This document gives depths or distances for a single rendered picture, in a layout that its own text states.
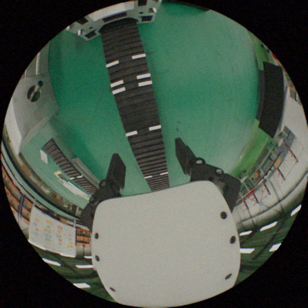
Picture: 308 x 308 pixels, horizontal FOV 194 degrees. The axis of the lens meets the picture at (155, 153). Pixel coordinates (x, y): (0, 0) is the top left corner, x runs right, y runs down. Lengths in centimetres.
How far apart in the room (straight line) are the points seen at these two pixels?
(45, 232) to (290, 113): 343
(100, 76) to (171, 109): 12
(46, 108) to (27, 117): 4
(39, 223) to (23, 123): 282
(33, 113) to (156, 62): 19
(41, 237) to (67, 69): 300
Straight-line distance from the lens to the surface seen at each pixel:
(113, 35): 17
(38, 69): 23
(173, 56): 16
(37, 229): 296
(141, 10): 16
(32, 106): 18
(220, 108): 21
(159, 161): 16
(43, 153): 33
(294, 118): 43
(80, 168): 25
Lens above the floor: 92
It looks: 49 degrees down
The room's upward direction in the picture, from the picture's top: 167 degrees clockwise
